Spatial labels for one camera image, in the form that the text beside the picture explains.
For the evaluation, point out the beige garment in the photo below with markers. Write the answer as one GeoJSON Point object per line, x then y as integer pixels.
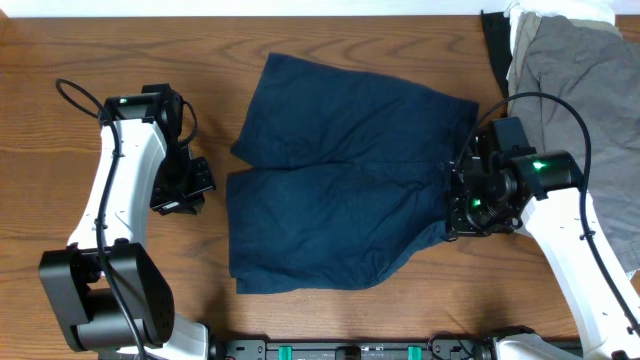
{"type": "Point", "coordinates": [526, 28]}

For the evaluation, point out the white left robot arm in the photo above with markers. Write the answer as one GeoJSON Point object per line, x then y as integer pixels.
{"type": "Point", "coordinates": [107, 294]}

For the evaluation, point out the black garment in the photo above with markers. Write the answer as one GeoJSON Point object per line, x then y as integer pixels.
{"type": "Point", "coordinates": [496, 29]}

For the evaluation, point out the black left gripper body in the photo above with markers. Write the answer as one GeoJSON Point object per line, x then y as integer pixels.
{"type": "Point", "coordinates": [178, 182]}

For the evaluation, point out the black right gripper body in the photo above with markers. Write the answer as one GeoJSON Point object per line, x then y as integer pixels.
{"type": "Point", "coordinates": [476, 214]}

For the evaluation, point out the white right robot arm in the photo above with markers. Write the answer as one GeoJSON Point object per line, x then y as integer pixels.
{"type": "Point", "coordinates": [562, 221]}

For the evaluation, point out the grey shorts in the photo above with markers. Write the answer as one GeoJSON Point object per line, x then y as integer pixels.
{"type": "Point", "coordinates": [597, 73]}

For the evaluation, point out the navy blue shorts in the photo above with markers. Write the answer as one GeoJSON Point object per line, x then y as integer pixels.
{"type": "Point", "coordinates": [348, 177]}

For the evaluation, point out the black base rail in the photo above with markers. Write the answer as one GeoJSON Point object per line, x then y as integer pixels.
{"type": "Point", "coordinates": [438, 347]}

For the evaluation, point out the white garment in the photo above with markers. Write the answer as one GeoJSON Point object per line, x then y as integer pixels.
{"type": "Point", "coordinates": [591, 10]}

